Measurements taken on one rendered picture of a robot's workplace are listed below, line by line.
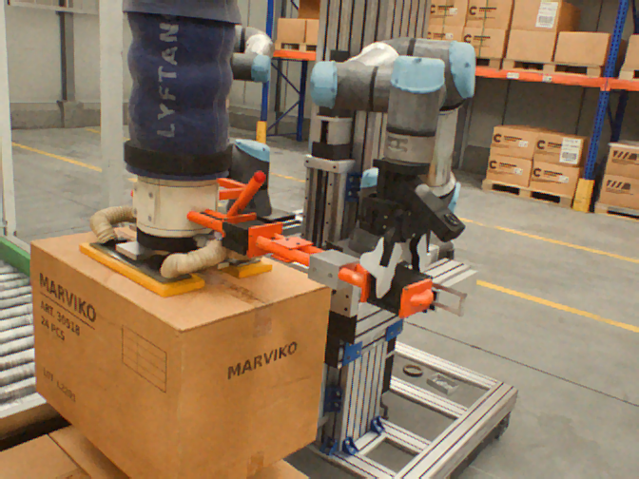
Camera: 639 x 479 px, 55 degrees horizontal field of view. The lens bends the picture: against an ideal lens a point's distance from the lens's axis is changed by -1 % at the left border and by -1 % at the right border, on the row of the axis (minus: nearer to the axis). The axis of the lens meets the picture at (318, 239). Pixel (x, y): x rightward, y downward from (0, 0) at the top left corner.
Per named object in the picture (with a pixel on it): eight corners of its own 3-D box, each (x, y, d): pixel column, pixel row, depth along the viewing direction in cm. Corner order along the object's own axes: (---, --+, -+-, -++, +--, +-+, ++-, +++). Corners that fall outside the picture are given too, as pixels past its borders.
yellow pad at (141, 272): (77, 251, 140) (77, 230, 139) (117, 244, 147) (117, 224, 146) (164, 298, 119) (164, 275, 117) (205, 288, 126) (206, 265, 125)
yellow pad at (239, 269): (149, 239, 154) (150, 220, 153) (183, 234, 161) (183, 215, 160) (239, 279, 133) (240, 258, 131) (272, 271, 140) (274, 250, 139)
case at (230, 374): (35, 392, 155) (29, 240, 144) (168, 348, 184) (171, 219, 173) (176, 520, 118) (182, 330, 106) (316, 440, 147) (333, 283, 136)
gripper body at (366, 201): (385, 225, 104) (394, 154, 100) (429, 239, 98) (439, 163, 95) (357, 232, 98) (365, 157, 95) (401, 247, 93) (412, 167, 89)
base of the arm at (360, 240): (367, 238, 186) (371, 205, 183) (411, 250, 178) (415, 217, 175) (338, 246, 174) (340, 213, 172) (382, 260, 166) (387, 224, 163)
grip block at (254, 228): (218, 247, 121) (219, 218, 119) (255, 239, 128) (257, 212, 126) (246, 258, 115) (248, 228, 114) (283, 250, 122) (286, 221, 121)
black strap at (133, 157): (103, 157, 133) (103, 138, 131) (191, 152, 149) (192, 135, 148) (164, 177, 118) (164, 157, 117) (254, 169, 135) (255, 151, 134)
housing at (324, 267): (305, 278, 108) (307, 254, 107) (331, 272, 113) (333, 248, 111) (335, 291, 103) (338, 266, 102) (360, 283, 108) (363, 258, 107)
